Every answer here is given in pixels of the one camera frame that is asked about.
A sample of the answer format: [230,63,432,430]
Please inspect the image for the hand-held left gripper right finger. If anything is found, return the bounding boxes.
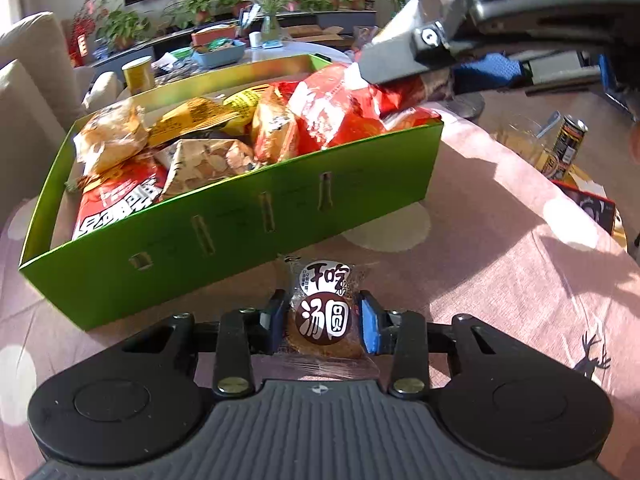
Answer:
[360,290,523,401]

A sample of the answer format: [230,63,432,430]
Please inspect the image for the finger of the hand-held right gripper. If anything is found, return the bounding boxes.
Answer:
[452,52,607,93]
[359,0,476,87]

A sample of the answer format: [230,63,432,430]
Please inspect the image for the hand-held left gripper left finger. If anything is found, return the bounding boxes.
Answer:
[117,289,287,398]

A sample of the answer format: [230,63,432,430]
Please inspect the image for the round pastry clear packet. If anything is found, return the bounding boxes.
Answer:
[277,254,381,381]

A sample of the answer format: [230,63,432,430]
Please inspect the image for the red potato chips bag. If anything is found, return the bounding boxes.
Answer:
[289,0,453,153]

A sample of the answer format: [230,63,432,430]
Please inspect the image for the green cardboard box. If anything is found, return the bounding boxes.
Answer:
[19,52,445,332]

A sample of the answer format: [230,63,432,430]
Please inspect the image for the beige biscuit snack packet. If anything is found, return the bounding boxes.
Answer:
[154,137,258,202]

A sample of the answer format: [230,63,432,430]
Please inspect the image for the red white-lettered snack bag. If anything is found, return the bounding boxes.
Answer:
[72,157,170,242]

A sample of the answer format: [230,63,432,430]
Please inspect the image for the yellow red snack bag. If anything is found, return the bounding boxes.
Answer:
[147,86,266,150]

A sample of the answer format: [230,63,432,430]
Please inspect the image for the orange bread packet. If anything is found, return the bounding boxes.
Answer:
[74,99,151,177]

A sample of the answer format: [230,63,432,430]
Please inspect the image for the clear glass cup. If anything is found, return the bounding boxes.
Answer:
[492,112,556,171]

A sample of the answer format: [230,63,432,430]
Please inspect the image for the brown cardboard box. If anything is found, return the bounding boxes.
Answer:
[287,25,346,47]

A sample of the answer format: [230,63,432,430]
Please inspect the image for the black yellow drink can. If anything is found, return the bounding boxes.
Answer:
[542,115,590,181]

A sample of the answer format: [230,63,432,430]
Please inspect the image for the glass vase with plant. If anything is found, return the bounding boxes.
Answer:
[257,0,283,45]

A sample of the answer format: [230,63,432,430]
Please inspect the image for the yellow side table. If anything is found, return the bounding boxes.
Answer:
[490,125,630,251]

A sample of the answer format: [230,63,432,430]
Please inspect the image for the red black box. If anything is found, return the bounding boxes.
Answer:
[552,180,617,237]

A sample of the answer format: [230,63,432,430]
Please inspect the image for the blue tray with items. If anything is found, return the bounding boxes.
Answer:
[192,40,247,69]

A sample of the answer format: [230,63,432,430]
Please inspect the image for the orange box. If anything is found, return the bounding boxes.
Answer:
[191,24,238,47]

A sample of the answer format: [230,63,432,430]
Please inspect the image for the red flower decoration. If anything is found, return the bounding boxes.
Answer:
[67,0,108,68]

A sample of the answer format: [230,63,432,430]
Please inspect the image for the beige sofa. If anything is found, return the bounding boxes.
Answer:
[0,10,118,171]

